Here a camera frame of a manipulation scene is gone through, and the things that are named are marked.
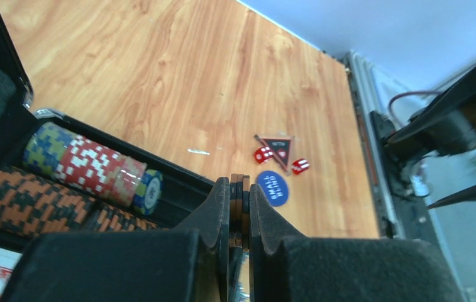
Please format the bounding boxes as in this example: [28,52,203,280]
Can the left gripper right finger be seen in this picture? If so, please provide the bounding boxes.
[249,185,463,301]

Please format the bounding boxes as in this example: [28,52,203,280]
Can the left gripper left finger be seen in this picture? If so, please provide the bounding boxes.
[0,177,230,301]

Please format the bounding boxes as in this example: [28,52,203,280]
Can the blue small blind button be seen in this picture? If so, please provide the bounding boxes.
[256,171,289,207]

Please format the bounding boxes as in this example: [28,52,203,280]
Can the orange chips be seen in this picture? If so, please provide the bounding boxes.
[229,174,250,252]

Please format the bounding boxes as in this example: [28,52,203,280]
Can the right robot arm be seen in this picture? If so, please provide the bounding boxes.
[370,66,476,204]

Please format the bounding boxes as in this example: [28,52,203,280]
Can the black poker set case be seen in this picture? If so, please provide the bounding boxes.
[0,14,213,252]

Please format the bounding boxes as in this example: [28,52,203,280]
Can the red die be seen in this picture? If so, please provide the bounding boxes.
[291,158,310,175]
[253,147,274,164]

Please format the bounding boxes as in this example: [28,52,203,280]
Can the red triangular button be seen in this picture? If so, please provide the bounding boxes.
[254,134,294,176]

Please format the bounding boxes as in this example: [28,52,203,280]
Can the red green chip row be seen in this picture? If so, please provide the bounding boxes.
[22,122,147,207]

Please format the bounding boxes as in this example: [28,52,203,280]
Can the orange black chip row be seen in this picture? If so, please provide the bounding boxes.
[0,166,158,238]

